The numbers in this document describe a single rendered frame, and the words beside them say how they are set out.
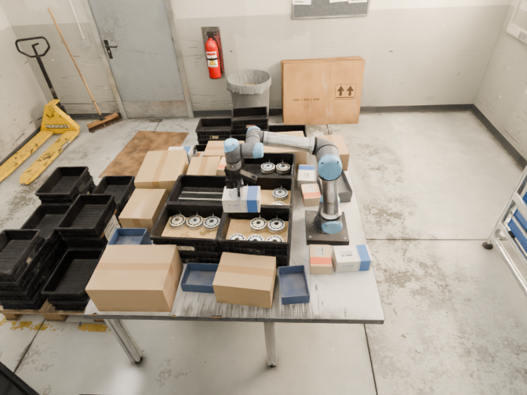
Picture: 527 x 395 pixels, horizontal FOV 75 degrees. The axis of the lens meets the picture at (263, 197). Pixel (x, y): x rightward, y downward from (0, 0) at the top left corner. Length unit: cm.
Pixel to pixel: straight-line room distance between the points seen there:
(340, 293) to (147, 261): 106
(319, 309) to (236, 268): 49
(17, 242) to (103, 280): 132
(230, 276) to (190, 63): 364
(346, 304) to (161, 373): 135
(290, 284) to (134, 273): 84
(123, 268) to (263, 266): 74
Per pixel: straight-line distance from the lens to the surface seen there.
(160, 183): 253
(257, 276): 184
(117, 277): 199
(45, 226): 341
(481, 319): 304
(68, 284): 300
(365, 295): 201
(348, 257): 204
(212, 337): 268
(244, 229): 212
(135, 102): 548
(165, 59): 507
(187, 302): 201
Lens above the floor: 233
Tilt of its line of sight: 40 degrees down
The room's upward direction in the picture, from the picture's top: 4 degrees counter-clockwise
